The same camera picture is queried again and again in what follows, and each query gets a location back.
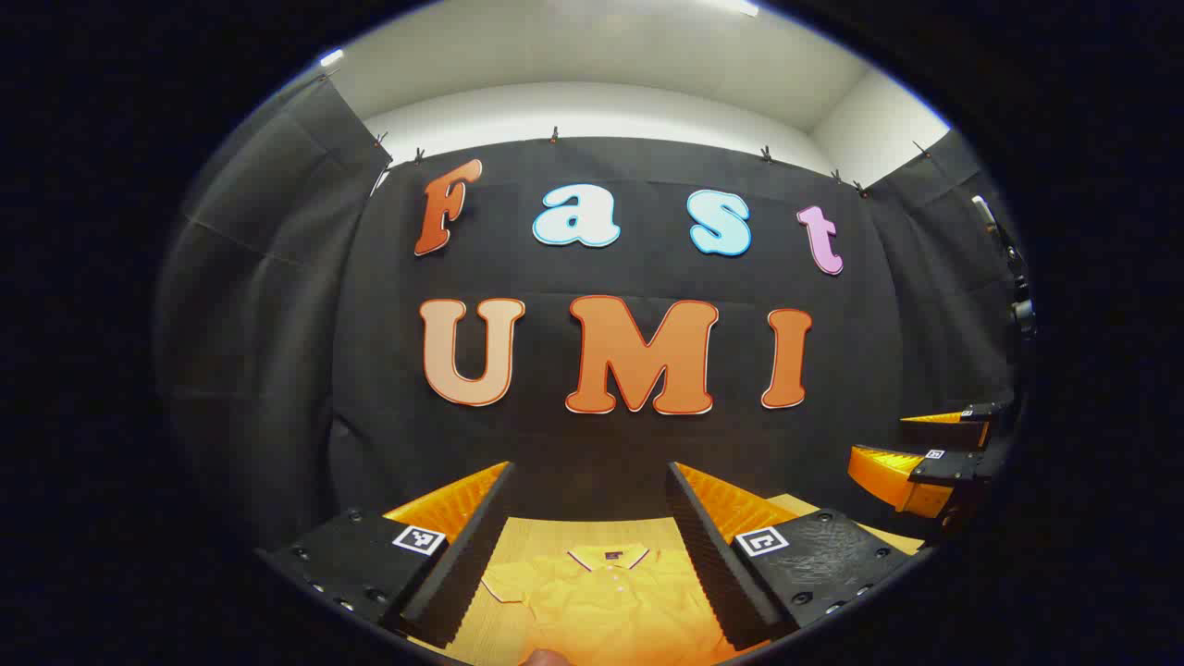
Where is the black backdrop cloth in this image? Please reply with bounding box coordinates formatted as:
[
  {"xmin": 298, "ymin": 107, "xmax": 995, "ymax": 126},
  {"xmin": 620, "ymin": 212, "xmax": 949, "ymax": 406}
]
[{"xmin": 157, "ymin": 74, "xmax": 1028, "ymax": 556}]

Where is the orange T-shirt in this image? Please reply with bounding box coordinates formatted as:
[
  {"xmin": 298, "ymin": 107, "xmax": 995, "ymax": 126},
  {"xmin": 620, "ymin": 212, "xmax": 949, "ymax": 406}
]
[{"xmin": 479, "ymin": 544, "xmax": 741, "ymax": 666}]

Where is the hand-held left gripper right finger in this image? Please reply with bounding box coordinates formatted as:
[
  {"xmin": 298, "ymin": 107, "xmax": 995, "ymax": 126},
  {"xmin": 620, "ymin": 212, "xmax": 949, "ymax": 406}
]
[{"xmin": 664, "ymin": 461, "xmax": 923, "ymax": 651}]

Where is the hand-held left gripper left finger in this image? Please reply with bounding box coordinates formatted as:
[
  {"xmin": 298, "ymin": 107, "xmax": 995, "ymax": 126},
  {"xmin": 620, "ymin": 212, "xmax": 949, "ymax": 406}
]
[{"xmin": 257, "ymin": 461, "xmax": 516, "ymax": 649}]

